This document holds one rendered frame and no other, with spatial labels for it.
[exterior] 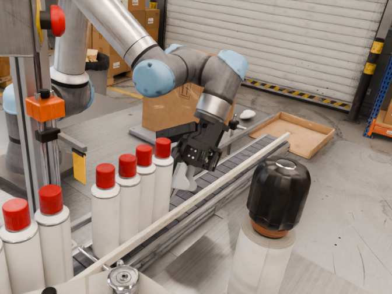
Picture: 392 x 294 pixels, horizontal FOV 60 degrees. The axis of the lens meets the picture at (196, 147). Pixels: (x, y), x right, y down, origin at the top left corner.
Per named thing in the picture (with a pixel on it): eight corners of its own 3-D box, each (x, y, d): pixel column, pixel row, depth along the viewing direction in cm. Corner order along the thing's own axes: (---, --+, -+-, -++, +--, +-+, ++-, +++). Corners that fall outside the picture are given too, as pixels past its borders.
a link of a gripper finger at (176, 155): (167, 178, 76) (183, 142, 76) (162, 175, 77) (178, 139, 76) (178, 179, 80) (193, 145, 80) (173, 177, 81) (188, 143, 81)
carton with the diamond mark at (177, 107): (192, 147, 121) (202, 73, 109) (140, 126, 132) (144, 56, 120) (231, 124, 145) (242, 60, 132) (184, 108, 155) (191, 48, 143)
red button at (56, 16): (37, 5, 40) (64, 7, 41) (39, 2, 43) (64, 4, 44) (39, 38, 42) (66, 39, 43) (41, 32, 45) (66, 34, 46)
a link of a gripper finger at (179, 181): (177, 206, 75) (193, 168, 75) (157, 195, 78) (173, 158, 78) (184, 207, 78) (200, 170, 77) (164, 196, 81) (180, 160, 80)
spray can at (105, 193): (98, 269, 65) (97, 178, 55) (88, 252, 68) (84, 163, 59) (123, 258, 68) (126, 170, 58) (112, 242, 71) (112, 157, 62)
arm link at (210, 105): (196, 90, 77) (211, 100, 84) (188, 108, 77) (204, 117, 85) (223, 99, 74) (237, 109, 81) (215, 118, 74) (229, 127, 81)
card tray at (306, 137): (308, 159, 128) (311, 150, 126) (248, 136, 141) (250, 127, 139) (332, 137, 150) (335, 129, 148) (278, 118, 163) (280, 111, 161)
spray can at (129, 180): (130, 254, 69) (133, 167, 60) (108, 245, 70) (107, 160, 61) (142, 238, 73) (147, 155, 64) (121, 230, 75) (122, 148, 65)
